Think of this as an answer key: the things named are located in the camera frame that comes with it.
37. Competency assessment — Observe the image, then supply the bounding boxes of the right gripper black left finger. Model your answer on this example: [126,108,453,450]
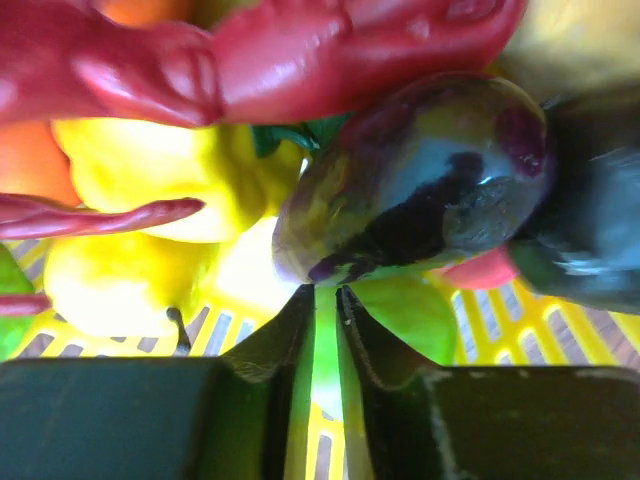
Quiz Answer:
[1,285,315,479]

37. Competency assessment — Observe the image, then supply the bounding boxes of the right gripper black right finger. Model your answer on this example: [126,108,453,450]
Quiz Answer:
[336,287,639,479]

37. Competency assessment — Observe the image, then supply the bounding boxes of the yellow toy lemon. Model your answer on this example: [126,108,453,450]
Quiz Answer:
[43,232,220,355]

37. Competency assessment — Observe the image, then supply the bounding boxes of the purple toy eggplant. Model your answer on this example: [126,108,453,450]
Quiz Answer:
[272,73,555,286]

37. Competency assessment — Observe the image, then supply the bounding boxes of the green toy fruit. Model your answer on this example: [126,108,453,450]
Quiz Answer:
[289,274,459,480]

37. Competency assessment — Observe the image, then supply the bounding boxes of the yellow toy pepper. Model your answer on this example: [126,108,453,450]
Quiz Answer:
[49,119,306,244]

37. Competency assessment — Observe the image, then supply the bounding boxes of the orange toy fruit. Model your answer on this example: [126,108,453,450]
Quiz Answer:
[0,121,81,207]

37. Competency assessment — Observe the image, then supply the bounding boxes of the red toy lobster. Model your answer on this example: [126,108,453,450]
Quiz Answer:
[0,0,529,241]

